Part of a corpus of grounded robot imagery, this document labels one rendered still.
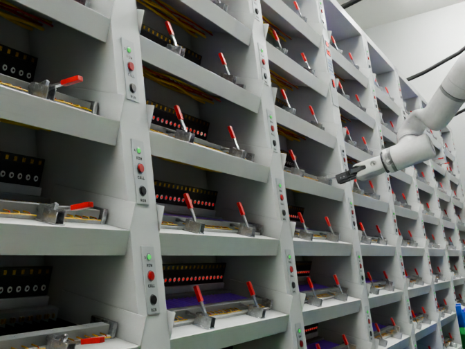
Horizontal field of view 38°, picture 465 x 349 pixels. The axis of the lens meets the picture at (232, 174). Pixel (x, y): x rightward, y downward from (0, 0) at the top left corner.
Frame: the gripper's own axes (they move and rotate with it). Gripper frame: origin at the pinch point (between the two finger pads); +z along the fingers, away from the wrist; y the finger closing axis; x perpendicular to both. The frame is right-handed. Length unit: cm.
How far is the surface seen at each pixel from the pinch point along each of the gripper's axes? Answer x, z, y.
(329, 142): 15.9, 3.0, 8.7
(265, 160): 1, 6, -54
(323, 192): -3.7, 6.3, -6.5
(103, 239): -22, 9, -131
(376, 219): -6, 13, 86
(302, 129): 16.1, 2.9, -18.9
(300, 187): -3.8, 6.4, -28.5
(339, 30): 81, -2, 73
